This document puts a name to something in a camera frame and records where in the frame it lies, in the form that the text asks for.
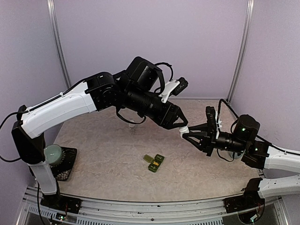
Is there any front aluminium rail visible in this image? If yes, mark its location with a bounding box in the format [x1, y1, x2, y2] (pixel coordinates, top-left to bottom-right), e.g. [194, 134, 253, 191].
[22, 187, 288, 225]

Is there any light blue mug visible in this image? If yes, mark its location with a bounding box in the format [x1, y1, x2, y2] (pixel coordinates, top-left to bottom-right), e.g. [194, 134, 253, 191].
[229, 152, 243, 159]

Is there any left aluminium frame post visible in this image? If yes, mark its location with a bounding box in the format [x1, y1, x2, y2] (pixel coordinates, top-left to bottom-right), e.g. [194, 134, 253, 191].
[47, 0, 72, 89]

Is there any small white pill bottle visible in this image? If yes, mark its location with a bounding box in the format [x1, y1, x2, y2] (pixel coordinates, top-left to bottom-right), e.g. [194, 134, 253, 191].
[129, 123, 135, 131]

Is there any green ceramic bowl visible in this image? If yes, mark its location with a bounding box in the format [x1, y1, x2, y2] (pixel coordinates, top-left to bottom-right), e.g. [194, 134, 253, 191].
[44, 144, 63, 165]

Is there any right aluminium frame post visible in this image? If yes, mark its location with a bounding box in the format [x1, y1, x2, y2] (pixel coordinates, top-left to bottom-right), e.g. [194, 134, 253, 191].
[226, 0, 255, 103]

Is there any green pill organizer box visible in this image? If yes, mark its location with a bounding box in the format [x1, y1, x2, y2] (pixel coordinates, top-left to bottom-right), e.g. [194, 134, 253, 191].
[143, 154, 165, 173]

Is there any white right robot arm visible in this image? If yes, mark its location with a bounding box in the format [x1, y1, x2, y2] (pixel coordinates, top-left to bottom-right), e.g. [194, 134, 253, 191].
[179, 106, 300, 208]

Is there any black square tray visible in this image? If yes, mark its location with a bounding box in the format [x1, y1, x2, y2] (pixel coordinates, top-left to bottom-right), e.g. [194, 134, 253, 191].
[37, 147, 78, 182]

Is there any aluminium frame post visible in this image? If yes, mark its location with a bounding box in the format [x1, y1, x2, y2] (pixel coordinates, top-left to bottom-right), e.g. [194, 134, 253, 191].
[226, 0, 255, 103]
[47, 0, 72, 89]

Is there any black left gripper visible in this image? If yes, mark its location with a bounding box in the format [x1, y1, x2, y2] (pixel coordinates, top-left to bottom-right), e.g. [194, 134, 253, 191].
[123, 85, 190, 130]

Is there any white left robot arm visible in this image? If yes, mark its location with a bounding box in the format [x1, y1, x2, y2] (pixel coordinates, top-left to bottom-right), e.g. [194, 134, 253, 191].
[11, 56, 188, 209]

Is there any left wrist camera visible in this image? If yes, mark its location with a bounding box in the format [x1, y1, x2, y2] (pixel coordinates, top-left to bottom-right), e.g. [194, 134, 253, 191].
[159, 77, 188, 103]

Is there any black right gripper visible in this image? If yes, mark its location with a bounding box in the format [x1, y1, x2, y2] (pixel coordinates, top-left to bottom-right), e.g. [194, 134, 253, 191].
[183, 123, 248, 157]

